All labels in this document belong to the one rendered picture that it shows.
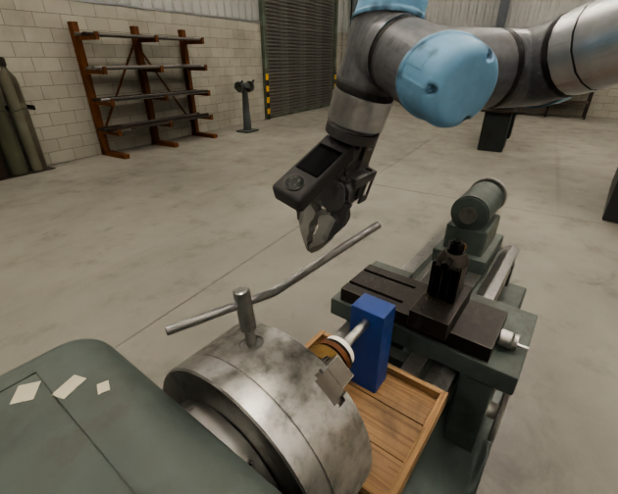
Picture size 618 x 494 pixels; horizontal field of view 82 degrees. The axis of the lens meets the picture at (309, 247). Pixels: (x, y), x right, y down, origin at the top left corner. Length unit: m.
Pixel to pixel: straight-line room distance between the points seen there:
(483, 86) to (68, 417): 0.52
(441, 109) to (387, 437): 0.68
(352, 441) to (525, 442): 1.68
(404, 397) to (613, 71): 0.74
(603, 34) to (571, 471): 1.93
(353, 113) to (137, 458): 0.43
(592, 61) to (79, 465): 0.57
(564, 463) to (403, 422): 1.36
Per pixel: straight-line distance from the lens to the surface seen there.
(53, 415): 0.49
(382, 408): 0.90
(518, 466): 2.06
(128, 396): 0.48
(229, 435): 0.49
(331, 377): 0.52
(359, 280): 1.14
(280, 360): 0.50
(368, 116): 0.46
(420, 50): 0.36
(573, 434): 2.30
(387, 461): 0.84
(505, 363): 1.04
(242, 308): 0.48
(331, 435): 0.50
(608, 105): 14.44
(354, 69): 0.46
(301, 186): 0.44
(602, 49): 0.40
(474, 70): 0.36
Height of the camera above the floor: 1.59
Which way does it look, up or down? 28 degrees down
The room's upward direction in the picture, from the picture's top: straight up
